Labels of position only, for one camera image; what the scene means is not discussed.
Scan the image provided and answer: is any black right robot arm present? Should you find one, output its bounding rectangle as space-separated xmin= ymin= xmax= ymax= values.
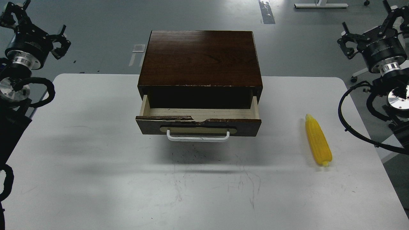
xmin=337 ymin=0 xmax=409 ymax=155

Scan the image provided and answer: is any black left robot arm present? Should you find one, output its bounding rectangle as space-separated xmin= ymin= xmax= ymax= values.
xmin=0 ymin=0 xmax=71 ymax=201

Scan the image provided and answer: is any dark wooden drawer cabinet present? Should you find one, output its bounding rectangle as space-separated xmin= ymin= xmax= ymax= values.
xmin=137 ymin=30 xmax=263 ymax=109

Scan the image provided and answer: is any white desk base bar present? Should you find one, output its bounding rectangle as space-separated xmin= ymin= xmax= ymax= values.
xmin=294 ymin=0 xmax=349 ymax=9

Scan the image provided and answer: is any wooden drawer with white handle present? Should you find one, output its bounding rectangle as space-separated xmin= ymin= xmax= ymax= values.
xmin=135 ymin=96 xmax=262 ymax=142

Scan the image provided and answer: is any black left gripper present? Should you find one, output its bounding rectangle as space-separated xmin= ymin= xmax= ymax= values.
xmin=0 ymin=0 xmax=71 ymax=70

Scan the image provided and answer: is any yellow corn cob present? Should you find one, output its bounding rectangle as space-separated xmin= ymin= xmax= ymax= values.
xmin=305 ymin=114 xmax=333 ymax=166

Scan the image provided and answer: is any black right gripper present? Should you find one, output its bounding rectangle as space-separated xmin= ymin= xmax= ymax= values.
xmin=337 ymin=0 xmax=409 ymax=74

